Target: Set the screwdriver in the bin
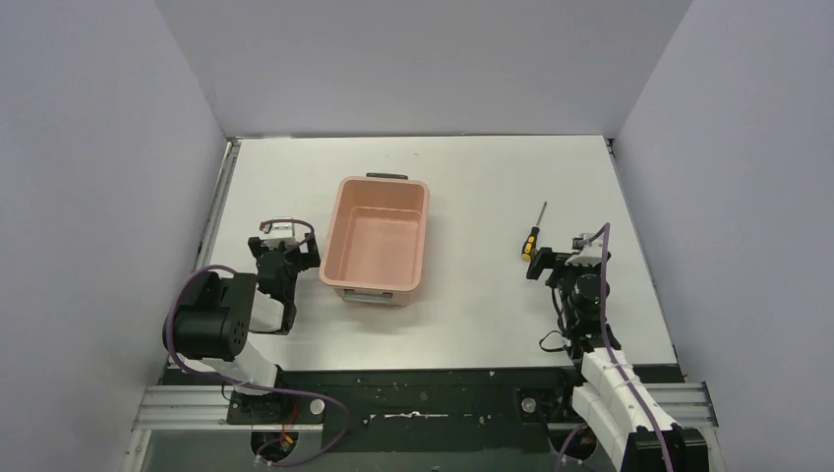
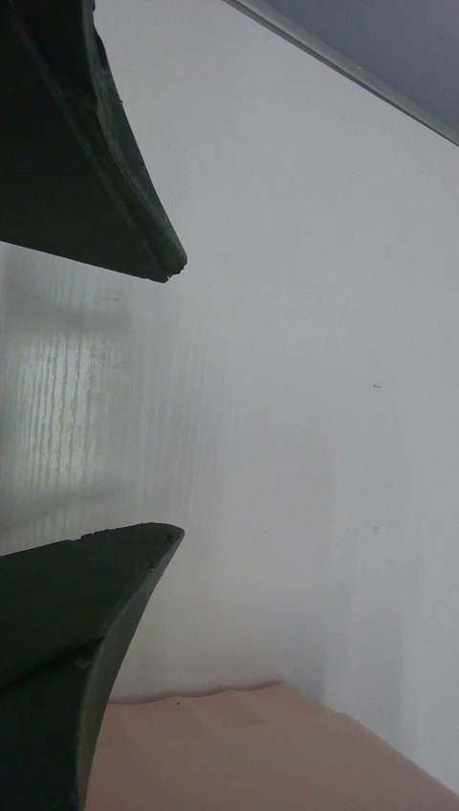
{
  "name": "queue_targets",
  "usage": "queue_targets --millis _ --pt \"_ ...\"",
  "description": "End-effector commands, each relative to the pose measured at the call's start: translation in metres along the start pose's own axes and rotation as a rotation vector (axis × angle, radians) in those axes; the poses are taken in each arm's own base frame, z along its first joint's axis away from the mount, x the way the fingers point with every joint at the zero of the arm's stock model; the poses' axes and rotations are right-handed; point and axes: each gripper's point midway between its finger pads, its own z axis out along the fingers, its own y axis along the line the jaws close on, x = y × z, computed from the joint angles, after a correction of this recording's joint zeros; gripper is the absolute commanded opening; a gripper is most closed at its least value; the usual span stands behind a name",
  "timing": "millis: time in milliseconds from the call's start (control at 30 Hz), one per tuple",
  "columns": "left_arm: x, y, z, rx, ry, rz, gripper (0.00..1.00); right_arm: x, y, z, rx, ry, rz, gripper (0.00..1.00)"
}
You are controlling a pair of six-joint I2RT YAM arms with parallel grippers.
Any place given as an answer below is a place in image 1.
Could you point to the pink plastic bin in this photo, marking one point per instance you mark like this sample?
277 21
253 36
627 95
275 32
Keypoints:
376 239

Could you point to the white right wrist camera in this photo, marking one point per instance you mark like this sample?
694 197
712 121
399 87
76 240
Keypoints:
586 251

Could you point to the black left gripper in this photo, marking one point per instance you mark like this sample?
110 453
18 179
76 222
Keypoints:
282 262

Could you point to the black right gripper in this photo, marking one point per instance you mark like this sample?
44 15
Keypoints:
546 258

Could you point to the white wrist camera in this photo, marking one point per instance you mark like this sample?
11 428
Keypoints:
586 251
279 232

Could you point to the yellow black screwdriver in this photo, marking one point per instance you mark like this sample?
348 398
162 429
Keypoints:
530 243

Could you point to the aluminium front frame rail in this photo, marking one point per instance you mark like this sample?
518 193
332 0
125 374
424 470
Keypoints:
202 408

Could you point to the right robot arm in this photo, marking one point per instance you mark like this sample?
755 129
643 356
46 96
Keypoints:
629 424

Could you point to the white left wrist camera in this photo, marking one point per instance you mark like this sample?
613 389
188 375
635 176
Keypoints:
279 232

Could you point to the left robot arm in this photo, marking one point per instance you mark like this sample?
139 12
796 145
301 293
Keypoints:
218 309

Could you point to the aluminium left side rail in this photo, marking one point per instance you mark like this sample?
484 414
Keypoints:
217 205

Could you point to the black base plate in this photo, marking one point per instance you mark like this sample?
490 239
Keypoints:
412 411

